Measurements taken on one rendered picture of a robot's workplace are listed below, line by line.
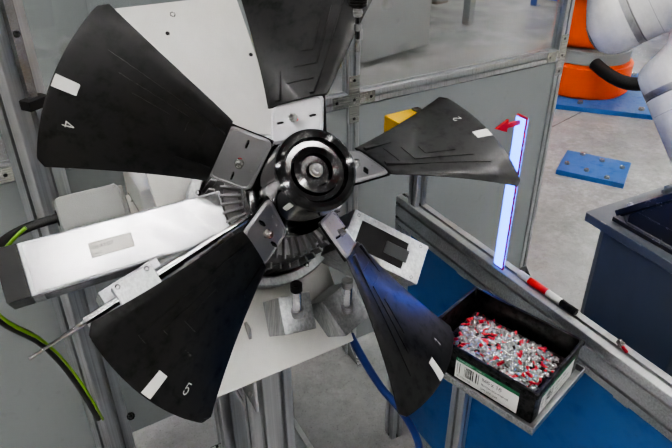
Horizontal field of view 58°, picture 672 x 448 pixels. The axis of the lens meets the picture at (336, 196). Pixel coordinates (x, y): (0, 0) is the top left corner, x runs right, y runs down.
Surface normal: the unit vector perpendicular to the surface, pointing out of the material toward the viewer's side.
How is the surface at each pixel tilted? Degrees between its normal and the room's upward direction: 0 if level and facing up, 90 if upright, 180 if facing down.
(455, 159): 16
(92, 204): 50
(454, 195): 90
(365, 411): 0
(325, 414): 0
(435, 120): 12
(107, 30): 68
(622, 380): 90
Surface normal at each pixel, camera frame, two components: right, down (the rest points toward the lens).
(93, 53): 0.16, 0.20
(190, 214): 0.38, -0.23
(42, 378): 0.51, 0.43
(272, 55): -0.40, -0.23
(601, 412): -0.86, 0.25
